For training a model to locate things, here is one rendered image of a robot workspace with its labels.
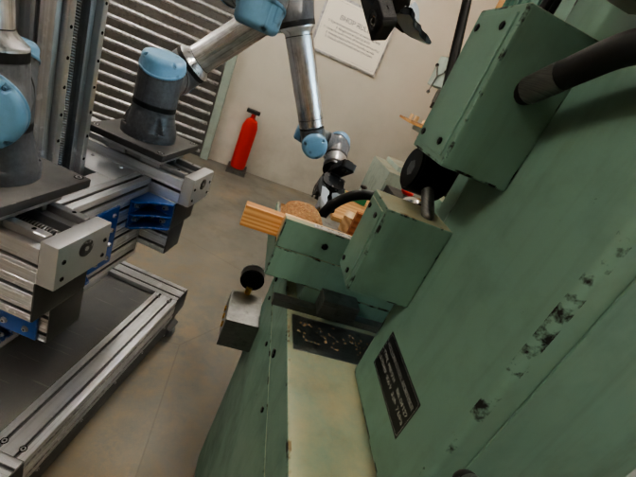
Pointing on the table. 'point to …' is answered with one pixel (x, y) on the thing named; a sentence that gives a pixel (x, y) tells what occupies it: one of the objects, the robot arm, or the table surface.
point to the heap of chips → (302, 211)
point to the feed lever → (422, 171)
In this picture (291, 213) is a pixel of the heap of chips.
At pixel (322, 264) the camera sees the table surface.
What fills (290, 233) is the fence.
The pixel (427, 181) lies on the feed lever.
